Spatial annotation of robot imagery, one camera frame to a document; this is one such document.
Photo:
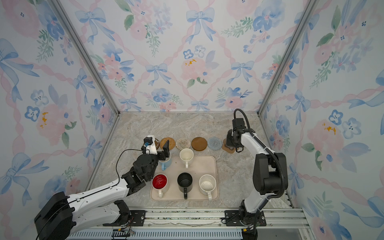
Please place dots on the blue woven coaster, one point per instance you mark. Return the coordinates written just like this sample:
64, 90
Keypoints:
214, 143

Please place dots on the aluminium rail frame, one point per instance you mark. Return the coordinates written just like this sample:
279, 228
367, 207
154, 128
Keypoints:
203, 224

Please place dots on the brown wooden round coaster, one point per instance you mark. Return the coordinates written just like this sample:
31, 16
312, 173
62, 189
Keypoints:
199, 144

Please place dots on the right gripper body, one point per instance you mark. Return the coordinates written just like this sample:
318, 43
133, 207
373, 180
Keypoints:
230, 141

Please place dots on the left corner aluminium post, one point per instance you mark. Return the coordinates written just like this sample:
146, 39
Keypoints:
81, 49

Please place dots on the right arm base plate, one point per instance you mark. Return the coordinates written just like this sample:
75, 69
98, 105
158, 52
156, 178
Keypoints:
233, 218

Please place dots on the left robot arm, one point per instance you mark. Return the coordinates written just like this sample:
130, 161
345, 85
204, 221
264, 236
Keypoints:
64, 215

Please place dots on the red inside mug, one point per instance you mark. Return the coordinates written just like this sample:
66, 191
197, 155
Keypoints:
160, 184

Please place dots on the cork paw coaster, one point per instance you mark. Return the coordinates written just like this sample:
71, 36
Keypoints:
226, 148

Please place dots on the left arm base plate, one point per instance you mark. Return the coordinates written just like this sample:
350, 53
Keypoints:
135, 218

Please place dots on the black mug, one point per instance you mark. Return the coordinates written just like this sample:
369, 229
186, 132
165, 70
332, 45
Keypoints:
185, 184

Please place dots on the corner aluminium post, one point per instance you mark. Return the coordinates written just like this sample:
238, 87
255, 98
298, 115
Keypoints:
81, 49
305, 18

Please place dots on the cream white mug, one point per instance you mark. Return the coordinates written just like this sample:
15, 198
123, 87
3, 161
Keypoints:
187, 156

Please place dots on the white speckled mug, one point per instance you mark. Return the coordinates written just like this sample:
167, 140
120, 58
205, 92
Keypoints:
207, 184

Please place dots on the right corner aluminium post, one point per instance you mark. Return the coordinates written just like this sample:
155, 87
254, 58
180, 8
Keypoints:
305, 18

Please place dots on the woven rattan coaster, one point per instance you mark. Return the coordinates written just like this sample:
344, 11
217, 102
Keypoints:
172, 143

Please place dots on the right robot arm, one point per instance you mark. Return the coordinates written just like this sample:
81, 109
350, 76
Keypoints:
269, 173

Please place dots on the blue mug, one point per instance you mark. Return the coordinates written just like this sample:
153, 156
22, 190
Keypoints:
166, 163

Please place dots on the dark brown round coaster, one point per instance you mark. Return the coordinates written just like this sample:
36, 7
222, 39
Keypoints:
157, 143

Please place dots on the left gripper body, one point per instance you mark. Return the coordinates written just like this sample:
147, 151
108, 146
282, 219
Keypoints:
159, 156

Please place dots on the multicolour woven coaster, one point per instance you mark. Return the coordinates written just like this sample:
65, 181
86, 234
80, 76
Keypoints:
183, 143

